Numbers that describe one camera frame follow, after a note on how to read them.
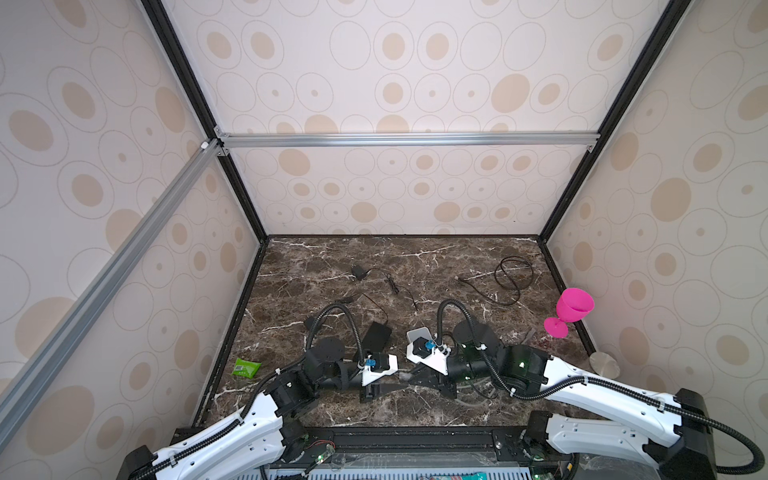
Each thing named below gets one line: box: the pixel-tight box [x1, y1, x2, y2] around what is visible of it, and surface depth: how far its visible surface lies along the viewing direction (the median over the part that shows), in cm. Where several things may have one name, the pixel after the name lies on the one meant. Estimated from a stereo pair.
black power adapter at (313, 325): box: [304, 317, 322, 335], surface depth 97 cm
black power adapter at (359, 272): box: [351, 265, 372, 281], surface depth 111 cm
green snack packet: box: [232, 358, 262, 379], surface depth 87 cm
